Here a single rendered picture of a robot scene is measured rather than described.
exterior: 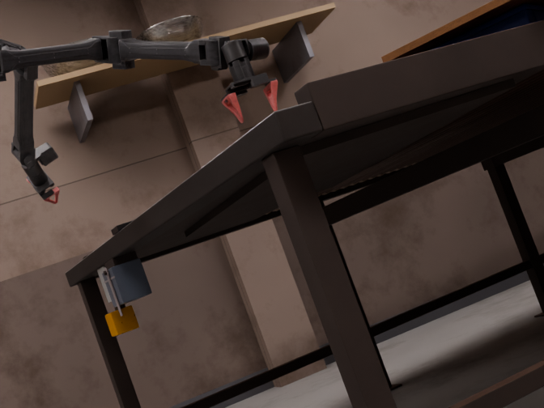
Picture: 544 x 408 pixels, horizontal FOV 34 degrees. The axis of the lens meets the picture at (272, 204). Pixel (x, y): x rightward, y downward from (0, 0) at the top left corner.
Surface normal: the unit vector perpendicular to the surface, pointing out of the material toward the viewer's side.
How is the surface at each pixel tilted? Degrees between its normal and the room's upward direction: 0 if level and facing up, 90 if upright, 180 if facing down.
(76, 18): 90
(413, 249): 90
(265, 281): 90
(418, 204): 90
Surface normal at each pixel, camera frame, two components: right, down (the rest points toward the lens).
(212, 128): 0.29, -0.18
